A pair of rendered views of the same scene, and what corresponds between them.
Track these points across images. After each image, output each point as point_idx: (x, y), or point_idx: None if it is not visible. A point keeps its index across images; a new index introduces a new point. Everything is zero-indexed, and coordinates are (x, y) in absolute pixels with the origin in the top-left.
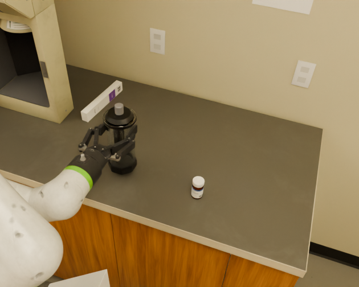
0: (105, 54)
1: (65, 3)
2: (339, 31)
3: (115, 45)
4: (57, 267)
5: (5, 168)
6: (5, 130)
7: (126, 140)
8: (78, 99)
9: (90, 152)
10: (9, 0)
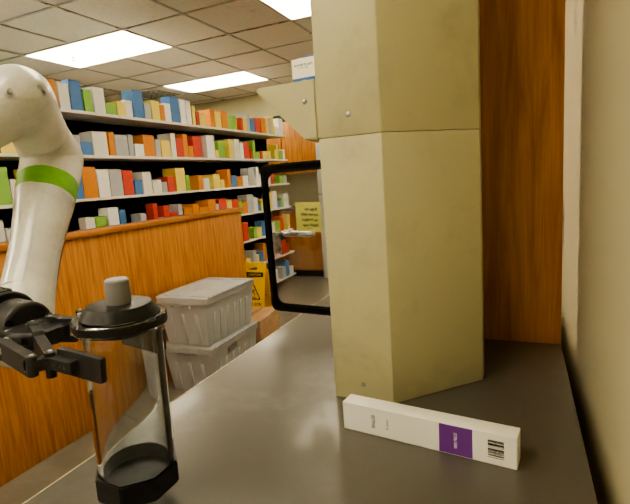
0: (606, 376)
1: (592, 216)
2: None
3: (614, 350)
4: None
5: (223, 370)
6: (315, 356)
7: (42, 348)
8: (432, 405)
9: (15, 300)
10: (266, 92)
